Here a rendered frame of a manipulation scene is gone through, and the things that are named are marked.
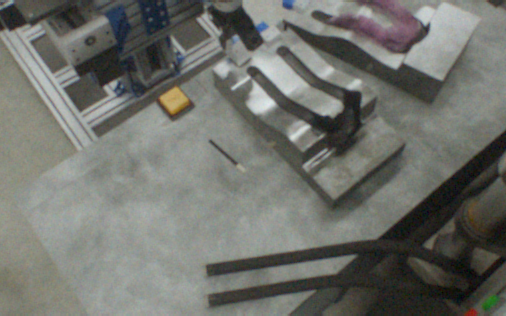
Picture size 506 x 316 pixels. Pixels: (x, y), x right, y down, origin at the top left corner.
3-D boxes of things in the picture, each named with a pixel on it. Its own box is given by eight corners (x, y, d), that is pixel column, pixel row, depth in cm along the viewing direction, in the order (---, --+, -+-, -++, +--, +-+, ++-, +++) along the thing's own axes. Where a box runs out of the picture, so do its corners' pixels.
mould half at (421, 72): (282, 30, 167) (283, 5, 157) (324, -21, 177) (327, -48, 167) (431, 104, 153) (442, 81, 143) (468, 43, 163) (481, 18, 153)
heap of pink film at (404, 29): (322, 26, 160) (324, 7, 153) (351, -11, 167) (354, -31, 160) (401, 64, 153) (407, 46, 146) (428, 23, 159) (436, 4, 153)
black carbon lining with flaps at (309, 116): (242, 75, 151) (241, 53, 143) (286, 46, 155) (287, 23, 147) (327, 159, 138) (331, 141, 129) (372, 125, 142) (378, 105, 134)
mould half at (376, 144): (214, 87, 158) (210, 58, 146) (282, 42, 165) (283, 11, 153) (331, 209, 139) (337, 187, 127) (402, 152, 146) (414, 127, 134)
